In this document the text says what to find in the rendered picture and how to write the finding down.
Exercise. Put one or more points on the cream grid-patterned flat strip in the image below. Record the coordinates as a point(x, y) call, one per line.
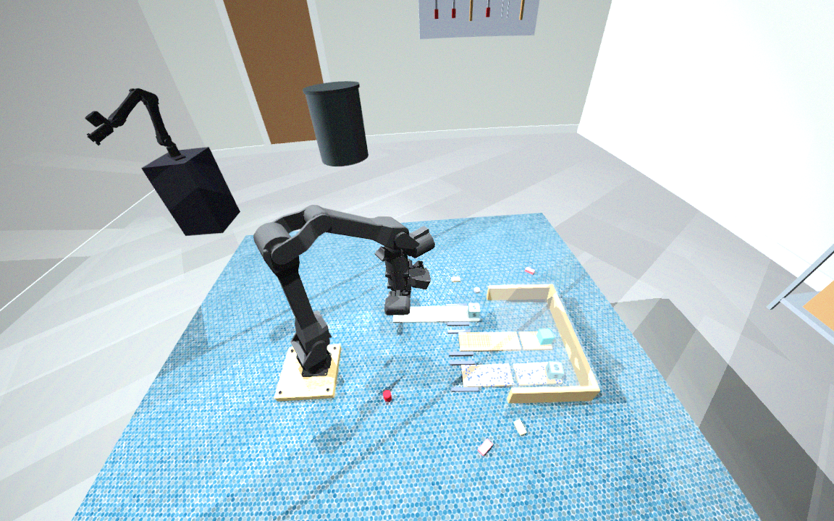
point(480, 341)

